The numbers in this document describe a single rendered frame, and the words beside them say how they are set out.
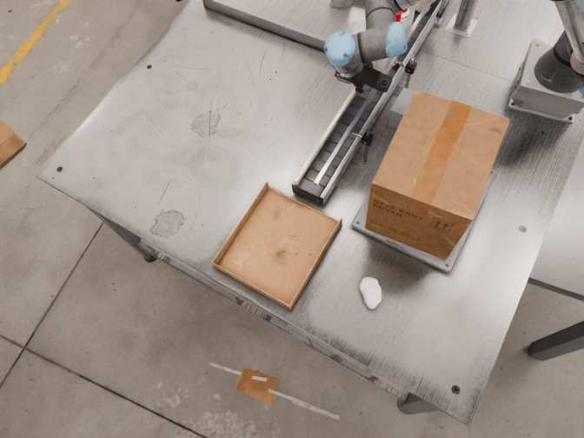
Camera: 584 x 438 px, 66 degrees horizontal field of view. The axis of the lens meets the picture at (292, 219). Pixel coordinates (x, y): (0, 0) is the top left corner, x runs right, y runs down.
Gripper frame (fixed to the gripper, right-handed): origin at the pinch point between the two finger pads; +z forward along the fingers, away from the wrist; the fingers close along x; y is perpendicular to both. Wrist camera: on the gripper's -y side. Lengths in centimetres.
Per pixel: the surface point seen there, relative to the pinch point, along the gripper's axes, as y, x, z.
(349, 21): 20.8, -20.9, 18.4
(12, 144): 194, 94, 52
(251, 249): 7, 59, -22
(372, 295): -30, 54, -22
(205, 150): 39, 40, -11
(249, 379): 4, 128, 34
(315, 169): 1.5, 30.5, -11.3
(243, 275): 4, 66, -26
